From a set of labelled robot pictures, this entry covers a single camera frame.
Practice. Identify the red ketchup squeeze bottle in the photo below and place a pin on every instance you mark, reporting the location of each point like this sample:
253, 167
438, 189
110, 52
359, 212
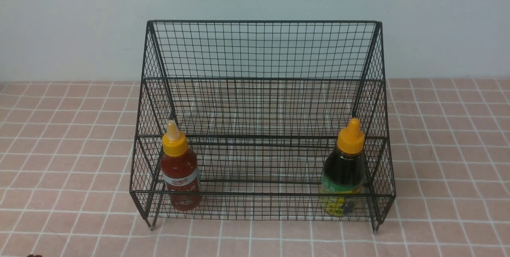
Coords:
179, 165

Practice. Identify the dark sauce bottle yellow cap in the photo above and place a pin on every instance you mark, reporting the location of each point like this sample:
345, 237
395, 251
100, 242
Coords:
343, 174

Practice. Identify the black wire mesh rack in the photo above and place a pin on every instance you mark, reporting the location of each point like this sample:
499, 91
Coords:
261, 103

